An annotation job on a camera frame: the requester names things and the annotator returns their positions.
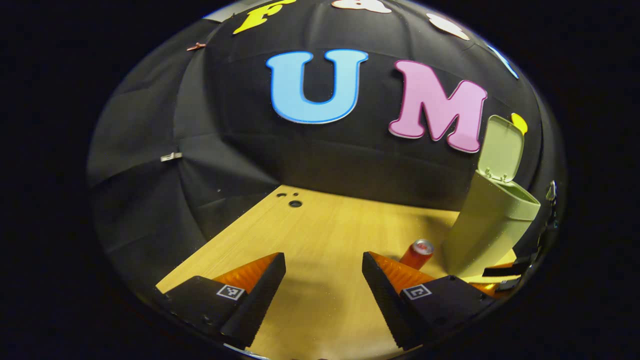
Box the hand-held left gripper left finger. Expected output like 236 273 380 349
155 252 287 350

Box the green desktop garbage bin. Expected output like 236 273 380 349
442 115 542 279

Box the black backdrop cloth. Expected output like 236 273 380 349
85 0 566 301

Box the orange pop can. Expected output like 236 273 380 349
399 239 435 271

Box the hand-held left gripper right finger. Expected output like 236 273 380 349
362 251 496 351

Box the wooden desktop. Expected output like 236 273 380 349
156 185 521 360

